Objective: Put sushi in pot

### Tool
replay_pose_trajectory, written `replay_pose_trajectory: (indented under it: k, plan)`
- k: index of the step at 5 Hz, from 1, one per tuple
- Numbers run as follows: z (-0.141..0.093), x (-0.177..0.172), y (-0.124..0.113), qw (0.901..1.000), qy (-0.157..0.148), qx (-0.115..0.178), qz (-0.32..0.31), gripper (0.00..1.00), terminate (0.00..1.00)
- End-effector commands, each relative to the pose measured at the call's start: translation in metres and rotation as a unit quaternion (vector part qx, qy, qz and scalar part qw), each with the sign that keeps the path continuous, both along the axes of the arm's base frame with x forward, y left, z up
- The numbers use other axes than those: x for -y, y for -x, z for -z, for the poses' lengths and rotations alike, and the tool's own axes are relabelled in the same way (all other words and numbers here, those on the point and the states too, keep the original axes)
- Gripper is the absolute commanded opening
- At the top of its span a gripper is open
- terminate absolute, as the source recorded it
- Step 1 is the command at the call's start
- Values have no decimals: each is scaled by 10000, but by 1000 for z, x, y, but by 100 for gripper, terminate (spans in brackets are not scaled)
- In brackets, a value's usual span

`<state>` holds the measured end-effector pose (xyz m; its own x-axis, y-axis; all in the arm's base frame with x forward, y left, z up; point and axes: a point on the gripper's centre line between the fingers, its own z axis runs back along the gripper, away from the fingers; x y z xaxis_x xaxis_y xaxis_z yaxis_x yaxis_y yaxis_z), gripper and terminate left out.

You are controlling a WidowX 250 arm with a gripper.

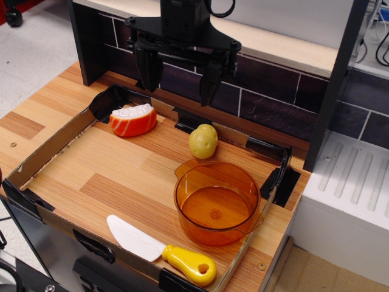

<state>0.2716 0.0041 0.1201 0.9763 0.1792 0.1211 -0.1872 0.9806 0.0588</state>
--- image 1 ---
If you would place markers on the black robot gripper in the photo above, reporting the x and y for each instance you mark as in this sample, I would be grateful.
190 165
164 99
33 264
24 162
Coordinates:
183 32

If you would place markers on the orange salmon sushi toy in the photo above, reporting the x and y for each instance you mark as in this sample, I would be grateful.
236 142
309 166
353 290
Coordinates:
133 121

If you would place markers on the cardboard fence with black tape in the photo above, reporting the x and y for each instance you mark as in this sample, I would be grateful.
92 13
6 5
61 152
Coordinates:
65 171

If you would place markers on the orange transparent plastic pot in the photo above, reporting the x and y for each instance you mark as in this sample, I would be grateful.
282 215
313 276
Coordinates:
218 203

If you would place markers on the yellow toy potato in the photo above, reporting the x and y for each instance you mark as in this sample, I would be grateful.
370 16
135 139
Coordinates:
203 141

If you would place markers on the black caster wheel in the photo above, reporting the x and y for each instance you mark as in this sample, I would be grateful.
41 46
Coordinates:
13 16

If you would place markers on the white drainboard sink unit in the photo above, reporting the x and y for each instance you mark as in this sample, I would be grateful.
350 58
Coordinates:
342 216

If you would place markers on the dark shelf frame with tiles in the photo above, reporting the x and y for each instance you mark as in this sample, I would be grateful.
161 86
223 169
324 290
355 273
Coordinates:
268 101

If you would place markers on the toy knife yellow handle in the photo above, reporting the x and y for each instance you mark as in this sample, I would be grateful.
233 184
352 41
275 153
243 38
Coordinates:
198 268

